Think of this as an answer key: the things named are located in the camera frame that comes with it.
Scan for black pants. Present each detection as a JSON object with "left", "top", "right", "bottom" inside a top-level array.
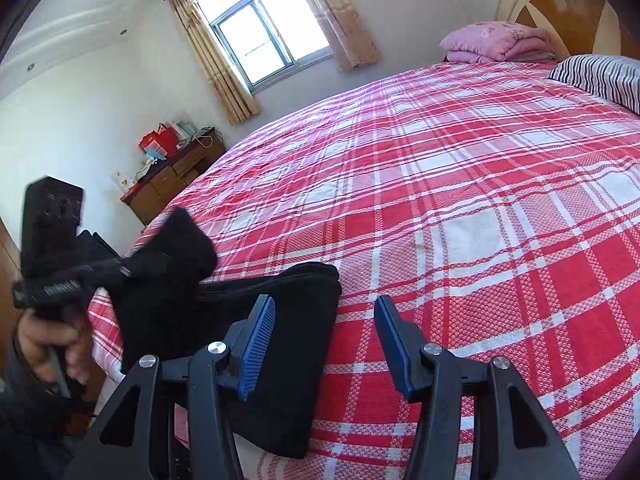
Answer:
[{"left": 106, "top": 207, "right": 342, "bottom": 460}]

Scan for person's left hand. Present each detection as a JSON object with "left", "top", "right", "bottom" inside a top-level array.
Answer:
[{"left": 4, "top": 309, "right": 92, "bottom": 410}]

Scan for black folding chair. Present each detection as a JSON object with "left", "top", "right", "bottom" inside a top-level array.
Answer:
[{"left": 76, "top": 230, "right": 120, "bottom": 263}]

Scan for brown wooden door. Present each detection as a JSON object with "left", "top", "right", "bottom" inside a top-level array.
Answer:
[{"left": 0, "top": 222, "right": 21, "bottom": 372}]

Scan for white greeting card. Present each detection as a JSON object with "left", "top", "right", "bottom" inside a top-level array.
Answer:
[{"left": 112, "top": 171, "right": 134, "bottom": 193}]

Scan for brown wooden desk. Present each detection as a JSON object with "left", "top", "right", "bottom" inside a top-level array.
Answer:
[{"left": 120, "top": 128, "right": 226, "bottom": 226}]

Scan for red gift bag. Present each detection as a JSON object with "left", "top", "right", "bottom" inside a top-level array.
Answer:
[{"left": 138, "top": 122, "right": 179, "bottom": 157}]

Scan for red plaid bedspread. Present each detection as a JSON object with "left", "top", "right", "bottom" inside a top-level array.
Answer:
[{"left": 86, "top": 58, "right": 640, "bottom": 480}]

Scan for left beige curtain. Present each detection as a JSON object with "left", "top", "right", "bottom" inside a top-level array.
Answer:
[{"left": 167, "top": 0, "right": 262, "bottom": 126}]

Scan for beige curtain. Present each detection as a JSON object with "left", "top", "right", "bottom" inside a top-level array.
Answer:
[
  {"left": 167, "top": 0, "right": 262, "bottom": 126},
  {"left": 306, "top": 0, "right": 381, "bottom": 72}
]

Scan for right beige curtain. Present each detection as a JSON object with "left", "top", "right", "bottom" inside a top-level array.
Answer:
[{"left": 306, "top": 0, "right": 381, "bottom": 72}]

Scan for striped pillow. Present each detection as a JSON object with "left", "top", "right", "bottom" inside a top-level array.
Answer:
[{"left": 549, "top": 54, "right": 640, "bottom": 114}]

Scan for pink folded blanket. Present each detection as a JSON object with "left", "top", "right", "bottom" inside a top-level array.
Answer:
[{"left": 439, "top": 21, "right": 555, "bottom": 64}]

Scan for cream wooden headboard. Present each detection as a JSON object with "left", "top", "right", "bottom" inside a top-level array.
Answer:
[{"left": 496, "top": 0, "right": 639, "bottom": 61}]

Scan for window with metal frame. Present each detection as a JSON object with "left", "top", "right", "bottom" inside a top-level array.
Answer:
[{"left": 196, "top": 0, "right": 331, "bottom": 92}]

